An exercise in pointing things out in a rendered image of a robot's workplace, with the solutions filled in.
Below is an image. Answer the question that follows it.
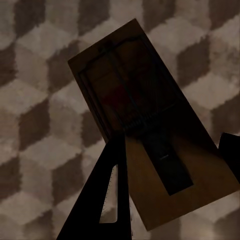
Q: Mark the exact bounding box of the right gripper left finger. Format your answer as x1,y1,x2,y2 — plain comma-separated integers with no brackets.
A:
56,133,132,240

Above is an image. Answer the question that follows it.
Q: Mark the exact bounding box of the mousetrap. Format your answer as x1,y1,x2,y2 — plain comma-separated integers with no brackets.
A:
67,18,240,232

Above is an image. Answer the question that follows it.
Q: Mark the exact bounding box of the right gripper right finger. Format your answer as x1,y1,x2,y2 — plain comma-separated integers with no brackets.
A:
218,133,240,183

